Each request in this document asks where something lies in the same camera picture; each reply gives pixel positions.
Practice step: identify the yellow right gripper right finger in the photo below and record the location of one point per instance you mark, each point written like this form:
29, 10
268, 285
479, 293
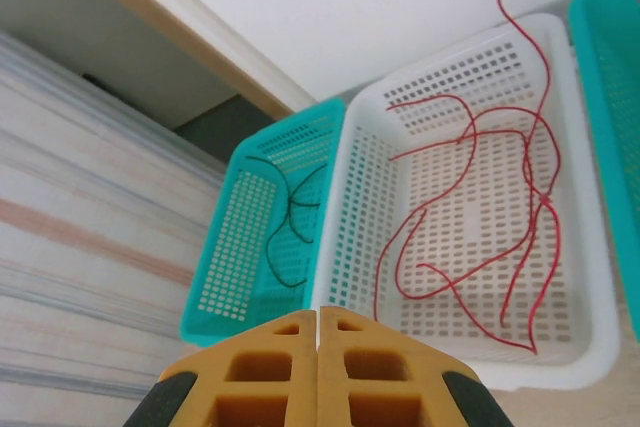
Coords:
380, 387

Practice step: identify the teal plastic basket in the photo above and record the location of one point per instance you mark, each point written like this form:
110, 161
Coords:
220, 227
615, 97

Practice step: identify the white plastic basket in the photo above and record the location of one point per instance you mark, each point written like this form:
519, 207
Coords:
590, 197

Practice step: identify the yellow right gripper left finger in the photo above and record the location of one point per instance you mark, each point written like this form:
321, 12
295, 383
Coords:
260, 387

